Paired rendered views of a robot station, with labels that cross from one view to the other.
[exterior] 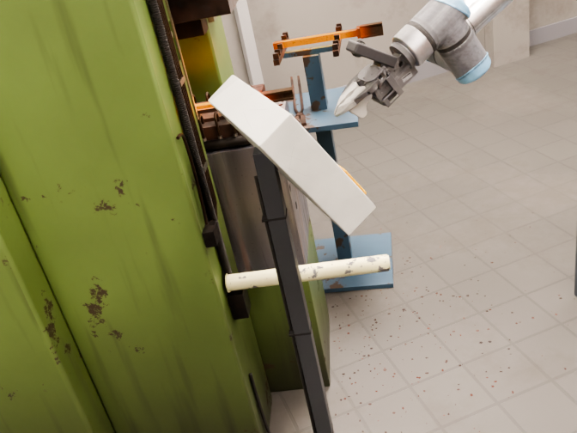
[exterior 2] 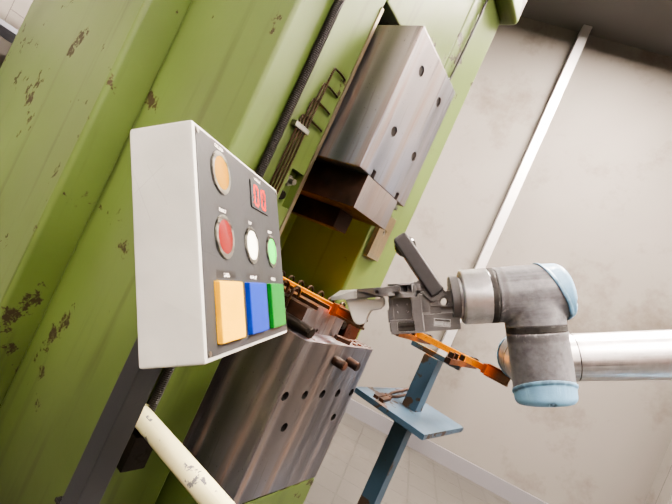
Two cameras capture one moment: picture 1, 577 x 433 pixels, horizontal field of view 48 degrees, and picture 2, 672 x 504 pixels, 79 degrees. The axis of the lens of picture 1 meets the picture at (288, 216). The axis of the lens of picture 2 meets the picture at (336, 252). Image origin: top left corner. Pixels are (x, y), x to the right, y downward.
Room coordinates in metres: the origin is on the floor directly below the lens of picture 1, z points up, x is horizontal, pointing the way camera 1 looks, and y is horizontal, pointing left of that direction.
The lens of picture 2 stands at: (0.74, -0.44, 1.12)
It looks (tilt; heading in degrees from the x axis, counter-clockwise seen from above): 1 degrees up; 26
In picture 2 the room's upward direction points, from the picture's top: 24 degrees clockwise
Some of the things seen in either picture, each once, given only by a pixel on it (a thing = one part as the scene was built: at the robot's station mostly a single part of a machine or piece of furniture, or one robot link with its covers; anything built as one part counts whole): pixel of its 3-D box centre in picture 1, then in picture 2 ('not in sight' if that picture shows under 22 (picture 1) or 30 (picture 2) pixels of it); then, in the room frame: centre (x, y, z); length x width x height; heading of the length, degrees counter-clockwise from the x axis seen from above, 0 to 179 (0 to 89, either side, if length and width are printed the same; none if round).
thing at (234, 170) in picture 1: (211, 196); (249, 368); (1.88, 0.23, 0.69); 0.56 x 0.38 x 0.45; 81
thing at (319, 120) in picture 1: (320, 109); (410, 410); (2.37, -0.21, 0.73); 0.40 x 0.30 x 0.02; 168
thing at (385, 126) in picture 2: not in sight; (361, 122); (1.87, 0.22, 1.56); 0.42 x 0.39 x 0.40; 81
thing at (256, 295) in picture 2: not in sight; (254, 307); (1.26, -0.10, 1.01); 0.07 x 0.05 x 0.07; 16
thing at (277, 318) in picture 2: not in sight; (274, 305); (1.36, -0.07, 1.01); 0.07 x 0.05 x 0.07; 16
